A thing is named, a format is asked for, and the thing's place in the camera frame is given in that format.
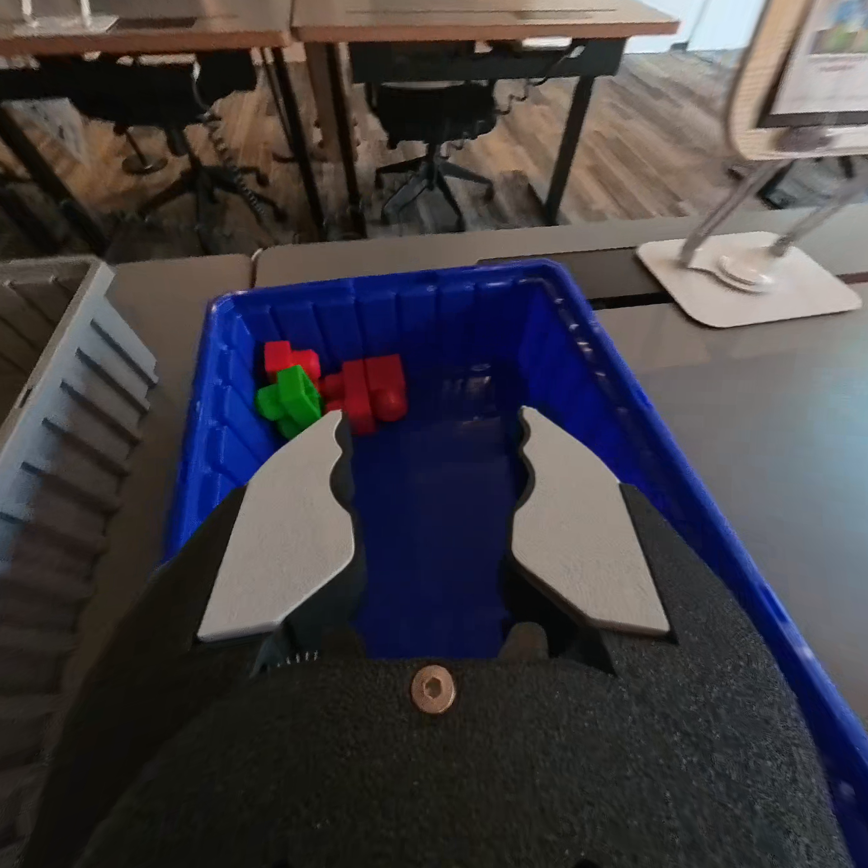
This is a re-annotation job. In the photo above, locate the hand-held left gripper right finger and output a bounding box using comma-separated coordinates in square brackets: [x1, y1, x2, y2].
[505, 406, 674, 638]

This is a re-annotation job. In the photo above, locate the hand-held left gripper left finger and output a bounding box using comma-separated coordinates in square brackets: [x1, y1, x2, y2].
[197, 410, 367, 644]

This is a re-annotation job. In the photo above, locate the green building block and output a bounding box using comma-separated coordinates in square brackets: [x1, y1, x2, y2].
[257, 365, 326, 439]

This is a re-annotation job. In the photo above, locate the blue plastic bin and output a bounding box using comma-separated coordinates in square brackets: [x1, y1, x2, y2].
[163, 261, 868, 868]

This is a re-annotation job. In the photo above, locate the red two-stud building block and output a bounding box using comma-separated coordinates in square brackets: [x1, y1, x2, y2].
[321, 354, 409, 436]

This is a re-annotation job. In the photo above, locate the grey plastic bin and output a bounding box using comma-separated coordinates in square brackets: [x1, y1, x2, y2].
[0, 255, 160, 828]

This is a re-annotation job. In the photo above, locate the black office chair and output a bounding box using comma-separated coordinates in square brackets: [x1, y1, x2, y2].
[350, 41, 500, 225]
[68, 55, 288, 252]

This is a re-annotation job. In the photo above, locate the printed instruction sheet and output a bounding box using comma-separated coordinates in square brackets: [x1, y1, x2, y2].
[760, 0, 868, 130]

